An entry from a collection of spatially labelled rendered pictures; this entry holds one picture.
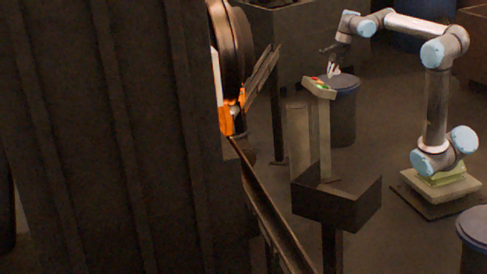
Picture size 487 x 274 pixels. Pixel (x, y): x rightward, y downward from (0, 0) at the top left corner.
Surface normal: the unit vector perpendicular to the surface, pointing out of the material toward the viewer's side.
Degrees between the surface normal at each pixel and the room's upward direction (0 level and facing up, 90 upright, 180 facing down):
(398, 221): 0
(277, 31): 90
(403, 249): 0
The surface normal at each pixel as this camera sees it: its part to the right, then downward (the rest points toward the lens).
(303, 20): 0.56, 0.33
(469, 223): -0.07, -0.89
